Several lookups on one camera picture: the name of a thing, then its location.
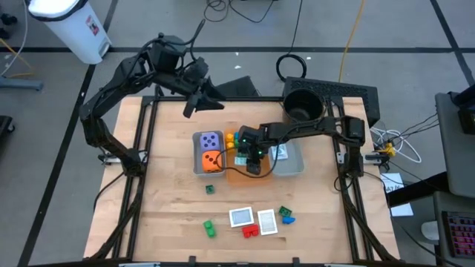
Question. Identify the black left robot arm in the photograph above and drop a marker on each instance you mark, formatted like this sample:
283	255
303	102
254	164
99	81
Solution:
111	89

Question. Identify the grey table foot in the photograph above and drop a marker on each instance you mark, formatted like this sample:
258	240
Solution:
20	83

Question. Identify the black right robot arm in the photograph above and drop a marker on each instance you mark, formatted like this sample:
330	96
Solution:
315	128

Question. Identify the black aluminium table frame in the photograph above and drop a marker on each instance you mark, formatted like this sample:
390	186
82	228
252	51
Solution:
259	99

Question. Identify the purple foam die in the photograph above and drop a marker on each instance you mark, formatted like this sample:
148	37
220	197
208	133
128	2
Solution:
209	141

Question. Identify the black caster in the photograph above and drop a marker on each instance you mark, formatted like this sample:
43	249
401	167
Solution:
5	126

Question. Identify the grey desk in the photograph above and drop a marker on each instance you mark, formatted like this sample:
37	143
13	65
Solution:
441	205
456	155

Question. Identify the black keyboard pink keys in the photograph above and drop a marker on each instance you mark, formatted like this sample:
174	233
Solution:
460	233

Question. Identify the small dark green brick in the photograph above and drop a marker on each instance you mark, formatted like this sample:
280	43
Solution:
210	189

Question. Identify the white trash can black liner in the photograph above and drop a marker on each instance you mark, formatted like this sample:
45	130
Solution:
74	29

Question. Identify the light green two-stud brick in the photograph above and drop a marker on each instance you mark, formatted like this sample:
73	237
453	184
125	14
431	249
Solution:
209	228

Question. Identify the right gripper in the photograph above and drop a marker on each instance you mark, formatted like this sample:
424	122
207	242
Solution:
252	142

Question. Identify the orange translucent plastic bin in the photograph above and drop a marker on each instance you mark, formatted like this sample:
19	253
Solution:
237	176

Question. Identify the grey plastic bin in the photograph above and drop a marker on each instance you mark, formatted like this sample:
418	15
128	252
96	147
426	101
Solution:
195	155
293	167

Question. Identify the black desk beam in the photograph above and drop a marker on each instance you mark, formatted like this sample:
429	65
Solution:
415	191

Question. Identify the red two-stud toy brick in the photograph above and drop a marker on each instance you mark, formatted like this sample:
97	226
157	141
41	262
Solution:
251	231

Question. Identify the orange foam die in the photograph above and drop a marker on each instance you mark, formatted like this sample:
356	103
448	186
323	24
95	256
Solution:
211	162

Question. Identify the white computer mouse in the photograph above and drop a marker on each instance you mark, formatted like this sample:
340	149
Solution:
430	230

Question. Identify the black round bucket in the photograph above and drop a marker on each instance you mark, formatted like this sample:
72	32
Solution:
302	107

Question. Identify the blue-backed playing card deck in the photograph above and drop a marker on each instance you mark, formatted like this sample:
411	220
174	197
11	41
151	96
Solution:
281	153

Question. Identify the white paper sheet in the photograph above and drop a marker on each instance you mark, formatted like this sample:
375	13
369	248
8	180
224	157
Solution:
392	182
402	210

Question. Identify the light teal toy brick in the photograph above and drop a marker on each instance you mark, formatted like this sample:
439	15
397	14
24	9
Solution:
240	161

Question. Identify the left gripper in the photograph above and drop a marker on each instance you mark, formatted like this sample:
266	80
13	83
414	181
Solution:
193	76

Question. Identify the black wheeled base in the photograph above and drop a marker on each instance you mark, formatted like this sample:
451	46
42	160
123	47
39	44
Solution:
7	26

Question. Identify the black desk device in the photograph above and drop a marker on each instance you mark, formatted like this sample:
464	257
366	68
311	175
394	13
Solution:
467	118

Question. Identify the blue rounded toy brick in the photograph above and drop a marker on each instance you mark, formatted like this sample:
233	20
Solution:
236	135

